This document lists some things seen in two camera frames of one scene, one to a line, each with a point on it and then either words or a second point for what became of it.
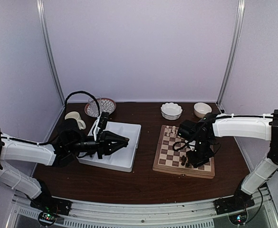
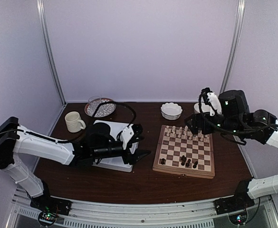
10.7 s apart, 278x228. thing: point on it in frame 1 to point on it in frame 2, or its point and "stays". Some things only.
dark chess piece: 183,159 stays
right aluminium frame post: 241,11 stays
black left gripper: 104,144 to 132,158
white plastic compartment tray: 123,159 stays
